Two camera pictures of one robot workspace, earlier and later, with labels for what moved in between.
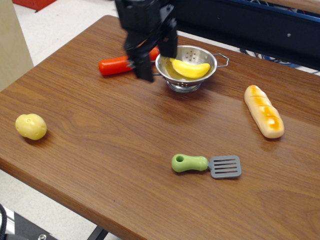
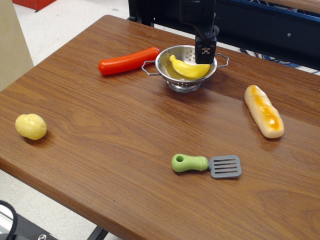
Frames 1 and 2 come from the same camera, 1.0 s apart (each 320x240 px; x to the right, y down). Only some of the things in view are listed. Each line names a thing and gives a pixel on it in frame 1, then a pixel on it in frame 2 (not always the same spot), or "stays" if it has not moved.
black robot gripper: x=146 y=21 → x=200 y=14
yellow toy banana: x=190 y=71 stays
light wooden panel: x=16 y=58 stays
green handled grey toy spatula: x=221 y=167 stays
